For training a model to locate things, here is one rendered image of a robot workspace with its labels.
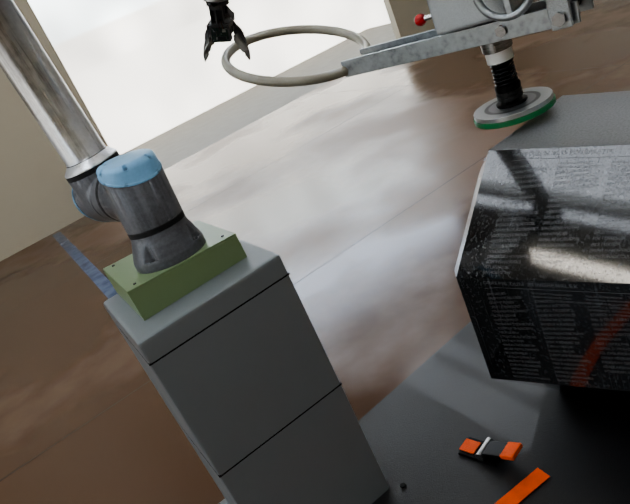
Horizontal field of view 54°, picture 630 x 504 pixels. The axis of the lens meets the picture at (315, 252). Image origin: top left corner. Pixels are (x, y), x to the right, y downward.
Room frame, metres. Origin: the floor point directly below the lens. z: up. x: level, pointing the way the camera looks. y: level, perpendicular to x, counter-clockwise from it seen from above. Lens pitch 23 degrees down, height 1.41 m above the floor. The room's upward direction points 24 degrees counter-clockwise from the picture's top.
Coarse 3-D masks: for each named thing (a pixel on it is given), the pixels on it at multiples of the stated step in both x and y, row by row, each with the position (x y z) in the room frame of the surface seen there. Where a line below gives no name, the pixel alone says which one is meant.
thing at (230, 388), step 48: (240, 240) 1.63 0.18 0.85; (240, 288) 1.36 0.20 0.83; (288, 288) 1.41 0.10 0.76; (144, 336) 1.29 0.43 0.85; (192, 336) 1.30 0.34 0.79; (240, 336) 1.34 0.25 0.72; (288, 336) 1.38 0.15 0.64; (192, 384) 1.28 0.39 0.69; (240, 384) 1.32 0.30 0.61; (288, 384) 1.36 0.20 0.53; (336, 384) 1.41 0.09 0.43; (192, 432) 1.27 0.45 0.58; (240, 432) 1.30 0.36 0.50; (288, 432) 1.34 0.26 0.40; (336, 432) 1.38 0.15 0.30; (240, 480) 1.28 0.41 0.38; (288, 480) 1.32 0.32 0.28; (336, 480) 1.36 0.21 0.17; (384, 480) 1.41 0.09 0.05
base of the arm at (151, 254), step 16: (176, 224) 1.47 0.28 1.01; (192, 224) 1.52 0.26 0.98; (144, 240) 1.45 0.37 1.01; (160, 240) 1.45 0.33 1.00; (176, 240) 1.45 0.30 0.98; (192, 240) 1.47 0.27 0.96; (144, 256) 1.45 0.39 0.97; (160, 256) 1.43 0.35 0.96; (176, 256) 1.43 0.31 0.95; (144, 272) 1.45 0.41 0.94
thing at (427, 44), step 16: (544, 0) 1.55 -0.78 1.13; (576, 0) 1.40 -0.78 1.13; (592, 0) 1.47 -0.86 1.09; (528, 16) 1.48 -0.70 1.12; (544, 16) 1.45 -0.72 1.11; (560, 16) 1.39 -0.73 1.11; (576, 16) 1.40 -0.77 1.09; (432, 32) 1.78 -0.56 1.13; (464, 32) 1.60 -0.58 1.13; (480, 32) 1.57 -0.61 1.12; (496, 32) 1.53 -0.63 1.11; (512, 32) 1.51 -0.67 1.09; (528, 32) 1.48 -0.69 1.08; (368, 48) 1.95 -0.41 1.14; (384, 48) 1.91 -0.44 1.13; (400, 48) 1.74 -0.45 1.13; (416, 48) 1.71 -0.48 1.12; (432, 48) 1.67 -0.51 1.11; (448, 48) 1.64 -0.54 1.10; (464, 48) 1.61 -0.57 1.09; (352, 64) 1.87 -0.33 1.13; (368, 64) 1.83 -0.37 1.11; (384, 64) 1.79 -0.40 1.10; (400, 64) 1.75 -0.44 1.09
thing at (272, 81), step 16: (256, 32) 2.28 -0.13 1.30; (272, 32) 2.29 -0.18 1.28; (288, 32) 2.29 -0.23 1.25; (304, 32) 2.29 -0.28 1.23; (320, 32) 2.26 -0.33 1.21; (336, 32) 2.22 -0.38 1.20; (352, 32) 2.17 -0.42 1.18; (224, 64) 2.04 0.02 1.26; (240, 80) 1.96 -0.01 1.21; (256, 80) 1.90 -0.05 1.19; (272, 80) 1.88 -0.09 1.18; (288, 80) 1.86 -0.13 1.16; (304, 80) 1.85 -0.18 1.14; (320, 80) 1.85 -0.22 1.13
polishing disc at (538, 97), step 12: (528, 96) 1.60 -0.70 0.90; (540, 96) 1.56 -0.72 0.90; (552, 96) 1.54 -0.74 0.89; (480, 108) 1.68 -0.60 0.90; (492, 108) 1.63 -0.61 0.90; (516, 108) 1.55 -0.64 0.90; (528, 108) 1.51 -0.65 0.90; (480, 120) 1.59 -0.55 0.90; (492, 120) 1.55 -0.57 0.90; (504, 120) 1.52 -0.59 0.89
